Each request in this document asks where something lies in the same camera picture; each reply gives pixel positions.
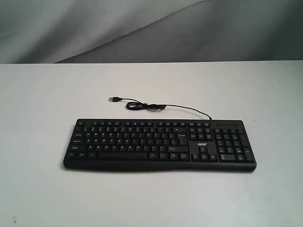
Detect black acer keyboard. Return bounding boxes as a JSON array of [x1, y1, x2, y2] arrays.
[[63, 119, 257, 172]]

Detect grey backdrop cloth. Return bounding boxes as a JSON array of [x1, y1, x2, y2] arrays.
[[0, 0, 303, 63]]

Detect black USB cable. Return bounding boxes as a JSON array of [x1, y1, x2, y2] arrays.
[[108, 96, 213, 121]]

